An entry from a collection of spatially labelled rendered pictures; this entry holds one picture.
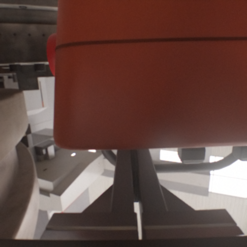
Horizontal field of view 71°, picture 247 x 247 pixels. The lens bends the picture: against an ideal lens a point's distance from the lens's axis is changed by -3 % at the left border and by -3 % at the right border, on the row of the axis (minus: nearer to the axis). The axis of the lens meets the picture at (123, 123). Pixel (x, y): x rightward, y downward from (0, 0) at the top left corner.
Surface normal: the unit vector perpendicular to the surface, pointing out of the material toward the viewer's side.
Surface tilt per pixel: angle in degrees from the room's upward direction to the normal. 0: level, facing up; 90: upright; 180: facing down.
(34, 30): 90
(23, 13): 90
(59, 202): 90
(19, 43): 90
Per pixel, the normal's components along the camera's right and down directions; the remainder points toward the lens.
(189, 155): -0.01, 0.25
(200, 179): -0.39, 0.25
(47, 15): 0.37, 0.22
